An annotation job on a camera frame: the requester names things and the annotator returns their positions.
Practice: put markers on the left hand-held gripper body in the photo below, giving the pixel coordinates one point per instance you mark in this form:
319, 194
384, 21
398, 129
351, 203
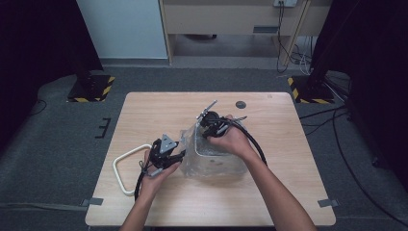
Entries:
160, 159

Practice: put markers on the grey tape strip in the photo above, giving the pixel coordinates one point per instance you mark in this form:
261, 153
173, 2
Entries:
327, 203
93, 201

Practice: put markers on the black stand with striped base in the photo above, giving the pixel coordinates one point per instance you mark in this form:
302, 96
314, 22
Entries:
91, 88
309, 91

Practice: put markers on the grey power strip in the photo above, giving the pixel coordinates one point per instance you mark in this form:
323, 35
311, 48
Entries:
285, 2

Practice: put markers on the grey desk label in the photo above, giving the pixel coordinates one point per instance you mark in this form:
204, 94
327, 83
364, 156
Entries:
265, 29

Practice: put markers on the person's left hand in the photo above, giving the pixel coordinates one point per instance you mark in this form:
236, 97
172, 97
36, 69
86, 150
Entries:
152, 183

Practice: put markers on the grey plastic trash bag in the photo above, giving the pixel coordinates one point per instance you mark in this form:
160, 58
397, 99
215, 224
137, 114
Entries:
192, 160

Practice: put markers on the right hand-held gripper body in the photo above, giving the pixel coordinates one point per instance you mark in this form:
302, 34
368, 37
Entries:
211, 123

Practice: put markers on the white plastic trash bin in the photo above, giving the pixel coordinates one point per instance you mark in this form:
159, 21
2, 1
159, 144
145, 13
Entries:
218, 162

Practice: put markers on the person's right hand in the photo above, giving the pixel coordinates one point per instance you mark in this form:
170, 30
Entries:
235, 141

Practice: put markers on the dark curtain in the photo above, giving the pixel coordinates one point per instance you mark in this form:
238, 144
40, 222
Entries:
35, 41
375, 64

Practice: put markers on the dark round table grommet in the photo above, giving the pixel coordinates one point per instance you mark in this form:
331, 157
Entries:
240, 104

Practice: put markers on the light wooden desk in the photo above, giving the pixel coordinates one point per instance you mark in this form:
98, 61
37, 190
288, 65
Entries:
224, 19

